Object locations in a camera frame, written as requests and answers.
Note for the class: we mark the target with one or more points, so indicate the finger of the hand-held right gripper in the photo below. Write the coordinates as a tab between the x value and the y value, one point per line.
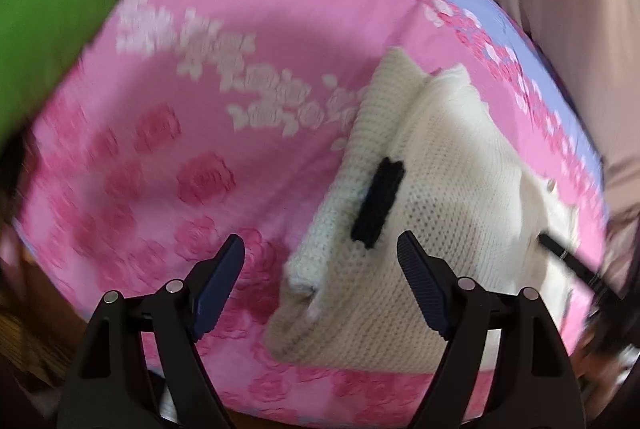
570	259

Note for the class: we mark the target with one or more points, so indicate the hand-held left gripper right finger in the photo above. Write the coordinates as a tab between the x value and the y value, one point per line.
425	281

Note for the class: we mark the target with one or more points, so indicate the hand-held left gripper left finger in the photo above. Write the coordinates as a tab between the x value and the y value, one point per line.
217	281

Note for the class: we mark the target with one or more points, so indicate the white red black knit sweater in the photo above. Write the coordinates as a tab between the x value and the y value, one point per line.
450	209

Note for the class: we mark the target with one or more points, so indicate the pink floral bedsheet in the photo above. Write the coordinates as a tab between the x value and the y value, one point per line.
300	9

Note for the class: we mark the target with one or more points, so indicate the green cloth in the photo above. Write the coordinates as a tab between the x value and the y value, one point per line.
50	9

